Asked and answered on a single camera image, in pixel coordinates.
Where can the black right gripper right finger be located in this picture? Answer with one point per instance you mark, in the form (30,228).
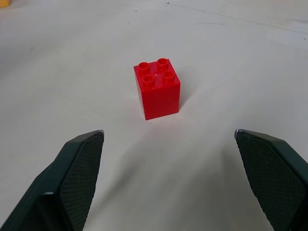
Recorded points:
(274,173)

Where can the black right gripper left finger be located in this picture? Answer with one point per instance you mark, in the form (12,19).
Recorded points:
(69,178)

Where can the red toy brick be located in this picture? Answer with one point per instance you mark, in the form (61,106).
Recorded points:
(157,92)

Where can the yellow object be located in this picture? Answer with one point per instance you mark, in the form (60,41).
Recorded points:
(4,2)

